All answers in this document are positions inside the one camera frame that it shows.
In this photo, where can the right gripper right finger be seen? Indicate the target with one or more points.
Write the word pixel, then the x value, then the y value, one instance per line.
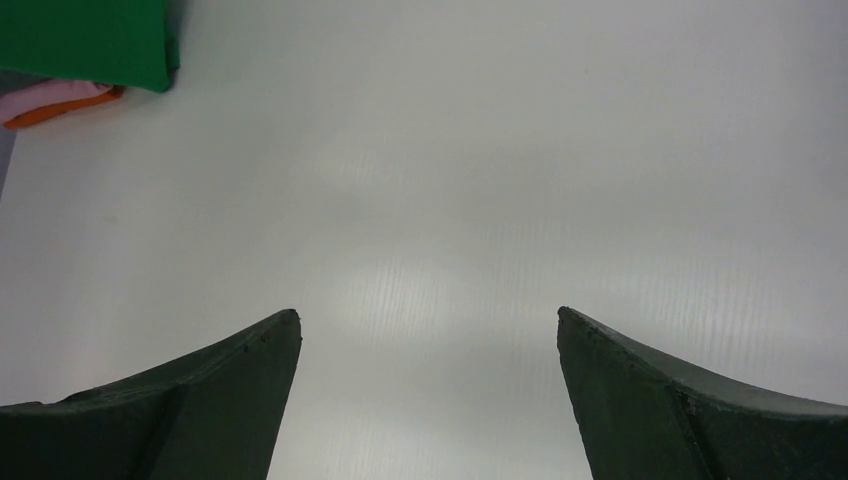
pixel 645 414

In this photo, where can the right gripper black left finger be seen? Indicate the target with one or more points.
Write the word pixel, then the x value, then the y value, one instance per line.
pixel 214 413

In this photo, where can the green t-shirt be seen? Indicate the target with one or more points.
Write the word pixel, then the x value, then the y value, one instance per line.
pixel 119 42

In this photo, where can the orange folded t-shirt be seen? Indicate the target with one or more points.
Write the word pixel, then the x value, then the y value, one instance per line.
pixel 48 112

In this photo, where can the pink folded t-shirt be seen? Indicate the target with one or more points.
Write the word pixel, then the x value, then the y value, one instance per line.
pixel 47 93

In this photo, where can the dark grey folded t-shirt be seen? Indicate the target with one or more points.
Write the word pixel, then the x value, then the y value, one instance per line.
pixel 11 81

